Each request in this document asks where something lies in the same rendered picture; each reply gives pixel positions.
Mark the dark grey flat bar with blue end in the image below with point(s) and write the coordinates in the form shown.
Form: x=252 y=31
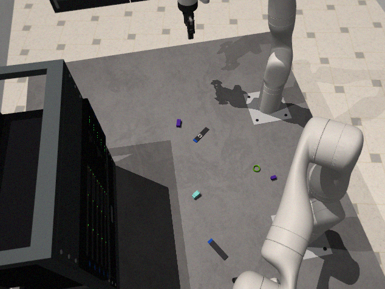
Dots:
x=217 y=249

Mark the black server rack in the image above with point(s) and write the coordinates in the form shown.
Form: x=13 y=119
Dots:
x=58 y=192

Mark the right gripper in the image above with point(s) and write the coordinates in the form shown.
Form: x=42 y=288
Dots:
x=188 y=14

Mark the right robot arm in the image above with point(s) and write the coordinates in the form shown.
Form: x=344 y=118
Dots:
x=281 y=22

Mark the dark grey tag with blue end and white label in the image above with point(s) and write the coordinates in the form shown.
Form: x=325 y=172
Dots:
x=201 y=135

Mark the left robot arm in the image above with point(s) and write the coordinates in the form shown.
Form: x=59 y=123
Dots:
x=303 y=215

